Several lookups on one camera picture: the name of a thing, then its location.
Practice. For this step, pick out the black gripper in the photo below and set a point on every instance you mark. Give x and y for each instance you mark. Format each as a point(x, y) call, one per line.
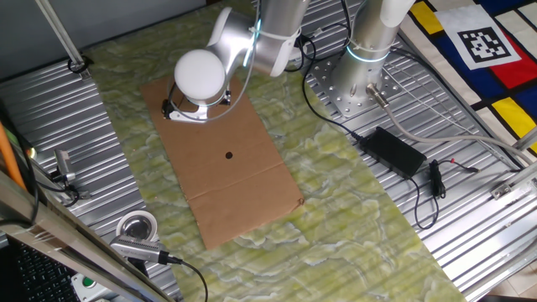
point(227, 98)

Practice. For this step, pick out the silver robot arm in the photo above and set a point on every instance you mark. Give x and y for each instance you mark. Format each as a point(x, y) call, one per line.
point(235, 40)

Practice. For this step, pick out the brown cardboard sheet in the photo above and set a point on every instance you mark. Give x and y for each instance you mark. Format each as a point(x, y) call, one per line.
point(235, 197)

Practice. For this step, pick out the green marble pattern mat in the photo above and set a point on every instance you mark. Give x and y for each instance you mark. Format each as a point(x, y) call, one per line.
point(335, 209)

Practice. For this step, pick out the large round steel bowl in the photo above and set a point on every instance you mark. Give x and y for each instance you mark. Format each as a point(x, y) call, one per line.
point(136, 226)

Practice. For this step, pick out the black power adapter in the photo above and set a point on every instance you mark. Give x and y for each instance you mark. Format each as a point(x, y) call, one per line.
point(392, 152)

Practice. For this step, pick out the silver slanted support pole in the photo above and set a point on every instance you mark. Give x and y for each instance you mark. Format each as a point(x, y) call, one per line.
point(63, 35)

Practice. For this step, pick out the grey metal clamp tool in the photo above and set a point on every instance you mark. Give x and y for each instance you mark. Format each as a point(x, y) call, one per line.
point(64, 165)

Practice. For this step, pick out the grey box green button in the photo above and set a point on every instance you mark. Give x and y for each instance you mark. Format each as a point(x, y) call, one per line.
point(90, 282)

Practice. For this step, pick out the black keyboard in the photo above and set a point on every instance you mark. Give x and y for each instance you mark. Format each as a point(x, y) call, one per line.
point(38, 277)

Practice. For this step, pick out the white fiducial tag sheet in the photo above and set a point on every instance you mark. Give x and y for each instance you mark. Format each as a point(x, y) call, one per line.
point(482, 42)

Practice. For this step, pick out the colourful block pattern cloth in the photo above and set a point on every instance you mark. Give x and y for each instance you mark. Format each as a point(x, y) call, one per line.
point(503, 71)

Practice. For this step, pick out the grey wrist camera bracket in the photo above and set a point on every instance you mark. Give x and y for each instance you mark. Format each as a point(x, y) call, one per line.
point(189, 116)

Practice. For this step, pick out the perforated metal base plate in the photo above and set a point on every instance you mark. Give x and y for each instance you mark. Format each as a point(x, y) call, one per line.
point(348, 107)

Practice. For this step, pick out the silver depth camera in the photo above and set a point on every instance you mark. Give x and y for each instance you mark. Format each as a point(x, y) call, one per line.
point(138, 248)

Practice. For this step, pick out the silver metal frame bar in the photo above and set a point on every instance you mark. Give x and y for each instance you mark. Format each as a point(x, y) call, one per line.
point(63, 239)

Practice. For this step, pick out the aluminium frame profile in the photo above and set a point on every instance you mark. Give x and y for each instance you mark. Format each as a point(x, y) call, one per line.
point(516, 180)

